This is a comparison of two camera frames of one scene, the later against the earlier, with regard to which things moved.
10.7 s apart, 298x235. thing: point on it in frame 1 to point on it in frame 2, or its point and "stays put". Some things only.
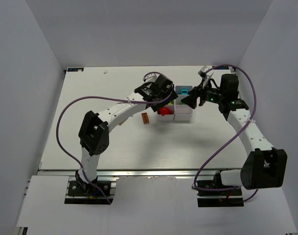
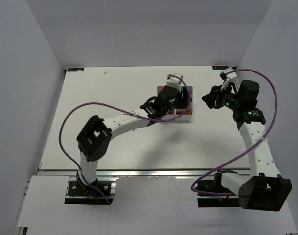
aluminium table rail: [76, 172] stays put
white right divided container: [182, 111] stays put
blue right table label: [221, 67] stays put
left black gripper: [165, 98] to [179, 95]
